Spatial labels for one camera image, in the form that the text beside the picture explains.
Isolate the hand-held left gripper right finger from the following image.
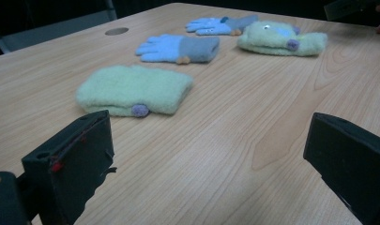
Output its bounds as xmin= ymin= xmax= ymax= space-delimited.
xmin=302 ymin=112 xmax=380 ymax=225

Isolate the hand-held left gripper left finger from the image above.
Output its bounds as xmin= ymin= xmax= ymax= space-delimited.
xmin=21 ymin=110 xmax=118 ymax=225

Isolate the green fuzzy glove with face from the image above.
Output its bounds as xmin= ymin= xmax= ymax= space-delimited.
xmin=236 ymin=20 xmax=329 ymax=57

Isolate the blue knit glove with face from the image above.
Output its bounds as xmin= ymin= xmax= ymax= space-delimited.
xmin=185 ymin=14 xmax=260 ymax=37

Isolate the white metal stand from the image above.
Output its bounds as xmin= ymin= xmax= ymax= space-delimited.
xmin=0 ymin=0 xmax=118 ymax=54

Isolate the round grey table grommet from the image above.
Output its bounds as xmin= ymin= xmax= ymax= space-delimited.
xmin=104 ymin=26 xmax=129 ymax=37

